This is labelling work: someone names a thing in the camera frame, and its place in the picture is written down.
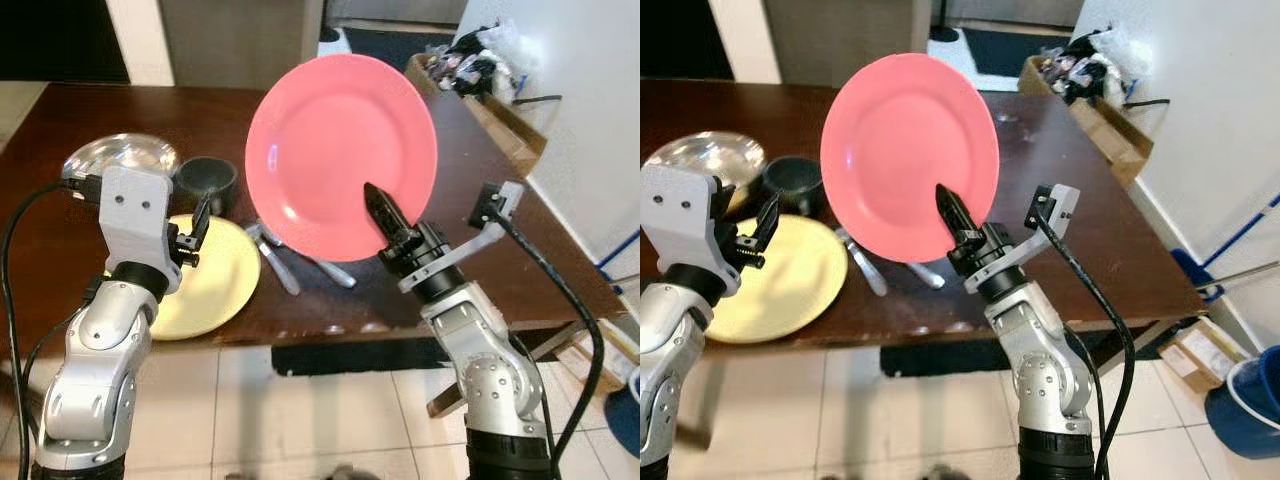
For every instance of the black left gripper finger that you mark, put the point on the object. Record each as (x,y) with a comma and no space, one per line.
(201,218)
(768,217)

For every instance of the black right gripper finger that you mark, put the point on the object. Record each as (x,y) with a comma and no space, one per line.
(956,215)
(386,213)

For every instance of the pink plate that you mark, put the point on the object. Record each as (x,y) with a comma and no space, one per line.
(900,140)
(330,140)

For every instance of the dark green cup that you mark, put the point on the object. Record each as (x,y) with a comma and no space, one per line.
(795,182)
(207,182)

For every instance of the yellow plate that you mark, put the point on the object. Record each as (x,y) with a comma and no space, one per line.
(220,285)
(790,285)

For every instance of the metal cutlery piece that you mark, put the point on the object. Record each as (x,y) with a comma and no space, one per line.
(335,272)
(925,274)
(866,268)
(275,262)

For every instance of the shiny metal bowl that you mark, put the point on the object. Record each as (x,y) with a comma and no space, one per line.
(120,155)
(710,152)

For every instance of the black floor mat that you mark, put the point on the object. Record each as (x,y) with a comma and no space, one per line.
(350,358)
(940,360)

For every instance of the dark wooden table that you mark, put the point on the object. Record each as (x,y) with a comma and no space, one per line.
(1100,230)
(60,250)

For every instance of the long cardboard box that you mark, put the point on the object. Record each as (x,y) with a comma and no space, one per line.
(1115,140)
(510,140)

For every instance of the dark door mat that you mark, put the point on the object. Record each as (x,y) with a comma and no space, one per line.
(1010,48)
(400,45)

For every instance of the black and white bags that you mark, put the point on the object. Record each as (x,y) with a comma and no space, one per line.
(1095,60)
(480,60)

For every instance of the small cardboard box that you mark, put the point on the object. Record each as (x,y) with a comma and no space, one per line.
(1200,355)
(600,355)

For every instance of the blue bucket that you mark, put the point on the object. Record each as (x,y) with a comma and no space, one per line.
(625,415)
(1245,405)

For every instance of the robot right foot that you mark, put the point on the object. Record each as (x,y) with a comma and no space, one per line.
(948,473)
(355,473)

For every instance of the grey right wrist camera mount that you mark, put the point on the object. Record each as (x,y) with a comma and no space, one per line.
(1040,250)
(470,255)

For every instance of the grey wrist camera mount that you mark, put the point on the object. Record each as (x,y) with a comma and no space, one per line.
(1040,250)
(135,215)
(680,210)
(470,255)

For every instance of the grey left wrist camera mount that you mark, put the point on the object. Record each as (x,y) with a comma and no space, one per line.
(680,210)
(135,215)

